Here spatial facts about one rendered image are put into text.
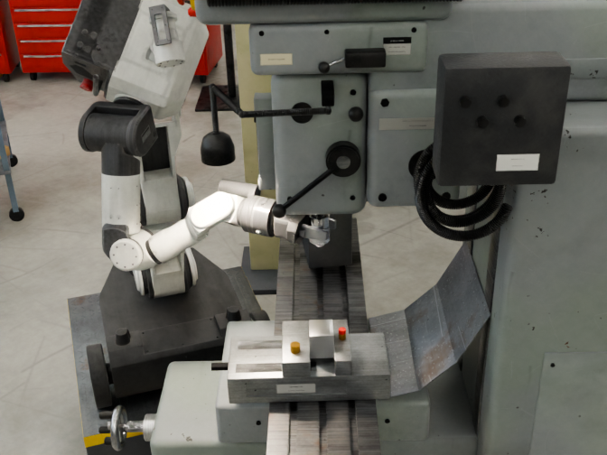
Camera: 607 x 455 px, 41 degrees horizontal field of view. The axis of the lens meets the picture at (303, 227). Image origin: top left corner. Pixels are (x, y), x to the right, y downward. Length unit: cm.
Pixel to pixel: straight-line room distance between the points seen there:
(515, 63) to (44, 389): 257
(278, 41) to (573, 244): 69
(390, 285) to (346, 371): 214
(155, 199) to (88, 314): 82
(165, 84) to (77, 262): 240
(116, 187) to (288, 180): 46
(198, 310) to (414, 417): 104
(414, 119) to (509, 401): 67
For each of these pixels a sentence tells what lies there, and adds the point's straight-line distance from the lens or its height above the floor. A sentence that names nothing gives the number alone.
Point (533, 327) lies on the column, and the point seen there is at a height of 112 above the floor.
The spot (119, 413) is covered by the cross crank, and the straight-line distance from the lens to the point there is 222.
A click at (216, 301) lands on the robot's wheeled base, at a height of 57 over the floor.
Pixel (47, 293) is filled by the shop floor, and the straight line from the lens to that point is 406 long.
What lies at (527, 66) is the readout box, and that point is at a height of 172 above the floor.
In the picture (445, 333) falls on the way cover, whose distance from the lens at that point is 198.
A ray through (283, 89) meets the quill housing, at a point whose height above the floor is 160.
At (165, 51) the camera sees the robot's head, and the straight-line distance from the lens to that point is 186.
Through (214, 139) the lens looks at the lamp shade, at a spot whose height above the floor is 147.
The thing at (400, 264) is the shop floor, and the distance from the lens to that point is 404.
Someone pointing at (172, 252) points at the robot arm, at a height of 115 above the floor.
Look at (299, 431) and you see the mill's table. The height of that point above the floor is 94.
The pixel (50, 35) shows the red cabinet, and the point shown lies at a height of 38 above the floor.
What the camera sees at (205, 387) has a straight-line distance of 218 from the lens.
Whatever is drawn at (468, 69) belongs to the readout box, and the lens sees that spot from 133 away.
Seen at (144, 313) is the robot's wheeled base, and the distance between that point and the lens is 278.
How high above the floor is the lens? 214
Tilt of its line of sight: 29 degrees down
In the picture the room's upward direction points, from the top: 2 degrees counter-clockwise
